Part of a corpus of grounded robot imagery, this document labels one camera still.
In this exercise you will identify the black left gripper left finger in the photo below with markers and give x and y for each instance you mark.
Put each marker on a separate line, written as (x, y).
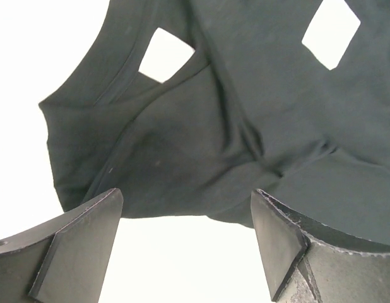
(64, 259)

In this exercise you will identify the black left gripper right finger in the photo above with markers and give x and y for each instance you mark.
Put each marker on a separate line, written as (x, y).
(307, 261)

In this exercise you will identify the black t-shirt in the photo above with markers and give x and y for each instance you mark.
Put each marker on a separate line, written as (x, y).
(189, 106)

